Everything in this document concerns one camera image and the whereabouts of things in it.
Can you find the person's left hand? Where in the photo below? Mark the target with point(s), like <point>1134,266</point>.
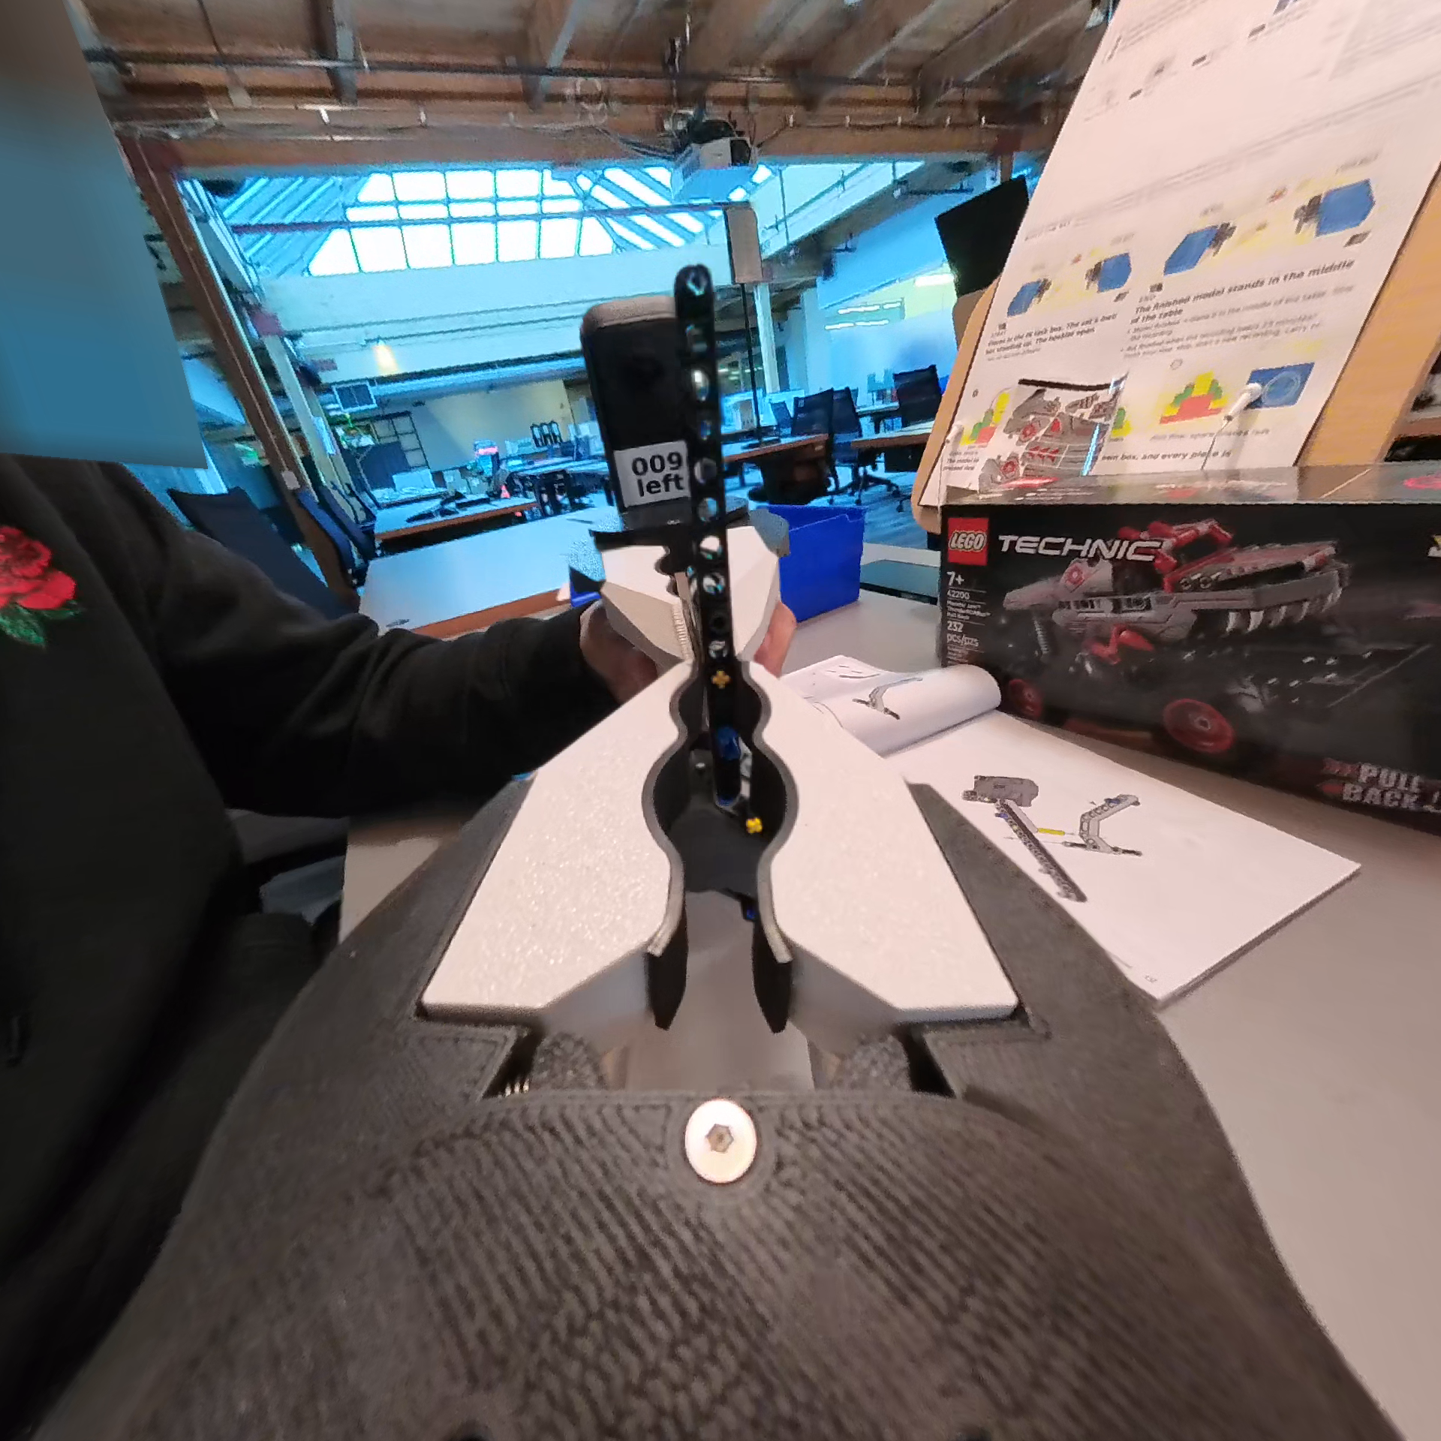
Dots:
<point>607,652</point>

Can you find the sign on pole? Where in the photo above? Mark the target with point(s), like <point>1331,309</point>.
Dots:
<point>743,247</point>

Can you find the ceiling projector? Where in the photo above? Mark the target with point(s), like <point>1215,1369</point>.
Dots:
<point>716,158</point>

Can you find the printed instruction poster board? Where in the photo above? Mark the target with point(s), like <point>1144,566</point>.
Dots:
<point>1373,338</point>

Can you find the black toy set box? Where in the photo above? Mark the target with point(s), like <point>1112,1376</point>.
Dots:
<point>1239,652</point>

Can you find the blue plastic bin with tag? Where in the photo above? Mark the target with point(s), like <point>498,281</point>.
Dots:
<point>827,563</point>

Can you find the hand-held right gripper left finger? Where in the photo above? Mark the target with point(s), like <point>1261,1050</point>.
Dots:
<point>551,889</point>

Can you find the printed instruction sheet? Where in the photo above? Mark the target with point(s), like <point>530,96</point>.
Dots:
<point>1216,225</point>

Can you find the long black toy beam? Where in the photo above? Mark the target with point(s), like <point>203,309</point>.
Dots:
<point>704,393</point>

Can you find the dark blue office chair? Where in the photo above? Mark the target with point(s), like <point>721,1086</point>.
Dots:
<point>259,540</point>

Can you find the white instruction booklet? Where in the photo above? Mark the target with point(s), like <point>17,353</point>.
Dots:
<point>1126,878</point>

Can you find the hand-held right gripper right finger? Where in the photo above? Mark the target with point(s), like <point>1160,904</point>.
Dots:
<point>889,901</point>

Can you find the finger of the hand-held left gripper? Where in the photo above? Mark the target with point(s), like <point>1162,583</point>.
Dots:
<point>757,597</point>
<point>642,614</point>

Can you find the person's body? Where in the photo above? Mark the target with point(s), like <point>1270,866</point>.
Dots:
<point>112,844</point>

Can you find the person's left forearm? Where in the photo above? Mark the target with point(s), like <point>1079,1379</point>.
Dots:
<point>427,708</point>

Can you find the black monitor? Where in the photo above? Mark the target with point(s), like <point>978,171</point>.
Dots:
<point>980,242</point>

